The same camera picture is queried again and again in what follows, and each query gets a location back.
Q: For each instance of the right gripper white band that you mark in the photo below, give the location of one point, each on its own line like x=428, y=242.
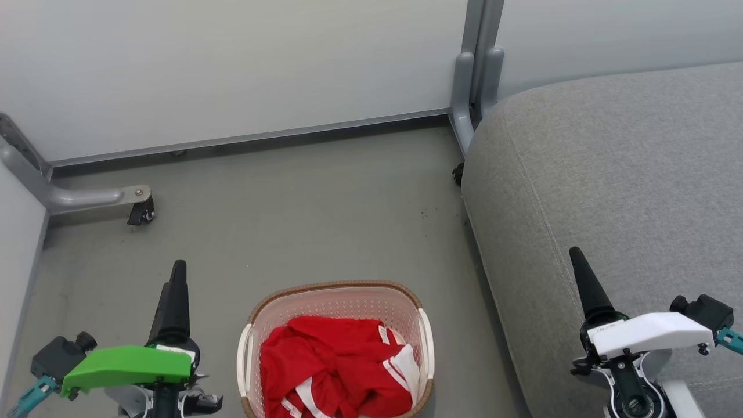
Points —
x=644, y=334

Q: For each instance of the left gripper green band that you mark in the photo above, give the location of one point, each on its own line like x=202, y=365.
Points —
x=127, y=366

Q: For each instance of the red and white garment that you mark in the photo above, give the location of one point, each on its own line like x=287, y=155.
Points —
x=325, y=366

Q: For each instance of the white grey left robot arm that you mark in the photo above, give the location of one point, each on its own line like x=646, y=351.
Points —
x=132, y=403

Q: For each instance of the grey fabric sofa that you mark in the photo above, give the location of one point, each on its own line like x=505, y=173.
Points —
x=627, y=174

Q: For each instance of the black caster wheel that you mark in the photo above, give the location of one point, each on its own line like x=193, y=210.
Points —
x=142, y=213
x=458, y=174

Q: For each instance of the grey partition leg with bolt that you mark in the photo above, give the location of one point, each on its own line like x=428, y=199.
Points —
x=69, y=196

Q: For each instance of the cream perforated laundry basket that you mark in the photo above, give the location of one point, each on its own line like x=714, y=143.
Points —
x=348, y=302

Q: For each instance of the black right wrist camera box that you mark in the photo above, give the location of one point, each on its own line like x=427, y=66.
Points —
x=705, y=310

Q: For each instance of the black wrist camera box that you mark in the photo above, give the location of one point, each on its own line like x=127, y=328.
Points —
x=55, y=357
x=705, y=310

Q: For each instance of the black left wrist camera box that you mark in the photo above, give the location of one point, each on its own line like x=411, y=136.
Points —
x=55, y=357

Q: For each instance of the aluminium partition bottom rail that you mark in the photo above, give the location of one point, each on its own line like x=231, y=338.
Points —
x=249, y=138

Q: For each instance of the grey partition post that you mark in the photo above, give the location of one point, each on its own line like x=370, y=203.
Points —
x=476, y=75

